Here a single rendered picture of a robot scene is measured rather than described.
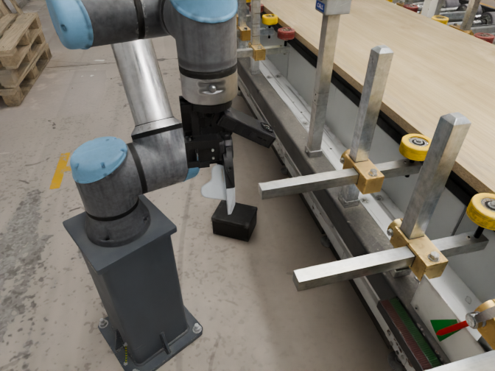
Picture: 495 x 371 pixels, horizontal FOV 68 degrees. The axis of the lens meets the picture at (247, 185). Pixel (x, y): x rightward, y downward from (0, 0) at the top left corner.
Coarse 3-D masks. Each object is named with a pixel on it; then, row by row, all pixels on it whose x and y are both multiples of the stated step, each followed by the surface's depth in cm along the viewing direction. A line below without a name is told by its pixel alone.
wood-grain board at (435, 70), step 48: (288, 0) 217; (384, 0) 217; (336, 48) 150; (432, 48) 150; (480, 48) 150; (384, 96) 115; (432, 96) 115; (480, 96) 115; (480, 144) 93; (480, 192) 82
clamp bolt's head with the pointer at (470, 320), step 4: (476, 312) 61; (468, 316) 61; (468, 320) 61; (472, 320) 60; (456, 324) 66; (460, 324) 65; (464, 324) 64; (468, 324) 61; (472, 324) 60; (484, 324) 60; (444, 328) 69; (448, 328) 68; (452, 328) 67; (456, 328) 66; (460, 328) 65; (440, 332) 71; (444, 332) 70; (448, 332) 69
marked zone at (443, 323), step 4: (432, 320) 73; (436, 320) 72; (440, 320) 71; (444, 320) 70; (448, 320) 69; (452, 320) 68; (456, 320) 67; (432, 324) 73; (436, 324) 72; (440, 324) 71; (444, 324) 70; (448, 324) 69; (452, 324) 68; (436, 328) 72; (440, 328) 71; (436, 332) 73; (452, 332) 68; (456, 332) 67; (440, 336) 72; (444, 336) 70; (448, 336) 69; (440, 340) 72
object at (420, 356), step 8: (384, 304) 80; (392, 312) 78; (400, 320) 77; (400, 328) 75; (408, 336) 74; (408, 344) 72; (416, 344) 72; (416, 352) 71; (424, 360) 70; (424, 368) 69
